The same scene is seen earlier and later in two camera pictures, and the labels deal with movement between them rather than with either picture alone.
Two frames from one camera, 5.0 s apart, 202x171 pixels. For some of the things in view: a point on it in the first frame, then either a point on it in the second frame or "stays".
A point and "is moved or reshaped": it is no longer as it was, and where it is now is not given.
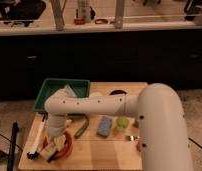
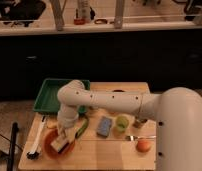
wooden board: x=100 y=141 stays
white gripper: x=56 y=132 → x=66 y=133
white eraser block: x=48 y=152 is moved or reshaped
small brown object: x=136 y=123 stays
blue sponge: x=104 y=126 stays
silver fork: x=132 y=138 stays
